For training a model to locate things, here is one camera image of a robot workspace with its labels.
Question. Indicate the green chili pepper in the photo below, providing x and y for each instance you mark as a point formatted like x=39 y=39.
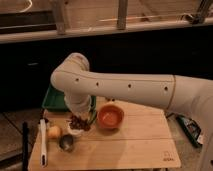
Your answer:
x=92 y=117

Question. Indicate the green plastic tray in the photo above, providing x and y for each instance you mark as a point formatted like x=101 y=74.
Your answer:
x=54 y=100

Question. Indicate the yellow onion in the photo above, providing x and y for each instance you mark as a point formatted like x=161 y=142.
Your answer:
x=54 y=132

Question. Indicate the small metal cup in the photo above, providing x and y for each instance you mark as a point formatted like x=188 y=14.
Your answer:
x=66 y=143

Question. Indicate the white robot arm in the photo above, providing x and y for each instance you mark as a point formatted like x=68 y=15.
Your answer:
x=188 y=96

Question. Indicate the red bowl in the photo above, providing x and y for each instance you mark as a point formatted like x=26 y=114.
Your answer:
x=110 y=117

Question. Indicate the black green device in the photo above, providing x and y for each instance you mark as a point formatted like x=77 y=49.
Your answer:
x=191 y=129

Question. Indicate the small white cup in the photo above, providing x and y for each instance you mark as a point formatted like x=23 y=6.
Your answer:
x=74 y=132

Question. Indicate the black rod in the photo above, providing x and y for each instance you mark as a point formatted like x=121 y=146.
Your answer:
x=25 y=146

